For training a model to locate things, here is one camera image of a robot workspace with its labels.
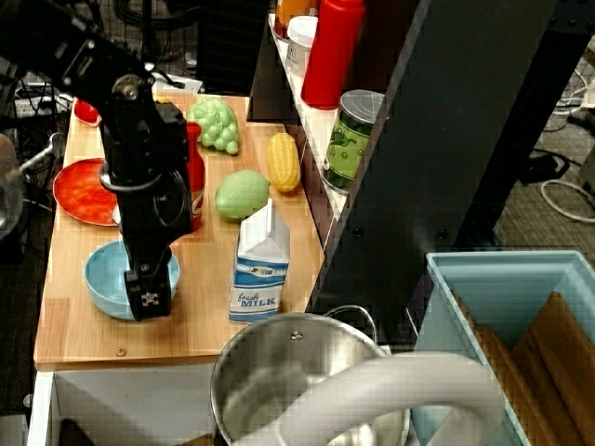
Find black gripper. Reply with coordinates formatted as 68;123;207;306
114;170;194;322

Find light blue bowl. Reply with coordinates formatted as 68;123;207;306
83;239;181;321

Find white sink basin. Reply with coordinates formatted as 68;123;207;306
26;361;236;446

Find toy milk carton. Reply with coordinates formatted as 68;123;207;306
228;197;292;324

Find red plate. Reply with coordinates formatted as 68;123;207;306
52;157;121;228

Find red hot sauce bottle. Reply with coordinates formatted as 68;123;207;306
184;121;206;231

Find green toy lime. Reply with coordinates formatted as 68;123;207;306
214;169;272;221

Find stainless steel pot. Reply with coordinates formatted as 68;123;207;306
209;304;413;446

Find metal clamp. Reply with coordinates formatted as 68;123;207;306
17;131;64;174

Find green toy grapes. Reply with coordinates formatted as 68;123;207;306
186;96;241;156

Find yellow toy corn cob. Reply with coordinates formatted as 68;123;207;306
267;132;302;194

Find red and white toy cheese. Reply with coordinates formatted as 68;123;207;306
73;98;101;126

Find white power strip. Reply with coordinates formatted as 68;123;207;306
12;80;74;118

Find green peas can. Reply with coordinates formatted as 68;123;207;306
322;89;388;196

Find white curved faucet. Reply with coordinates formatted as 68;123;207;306
231;350;507;446

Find white lidded jar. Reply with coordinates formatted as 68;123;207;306
285;15;320;78

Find red ketchup squeeze bottle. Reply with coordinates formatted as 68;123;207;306
300;0;366;111

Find orange bottle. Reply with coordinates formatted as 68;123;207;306
272;0;323;41

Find black shelf unit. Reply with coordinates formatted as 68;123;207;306
245;0;595;346

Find light blue plastic bin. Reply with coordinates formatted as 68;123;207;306
410;250;595;446

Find brown wooden board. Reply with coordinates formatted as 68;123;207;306
452;293;566;446
509;291;595;446

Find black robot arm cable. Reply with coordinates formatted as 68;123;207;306
98;164;192;230

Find white floor cable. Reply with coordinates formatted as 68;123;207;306
540;177;595;225

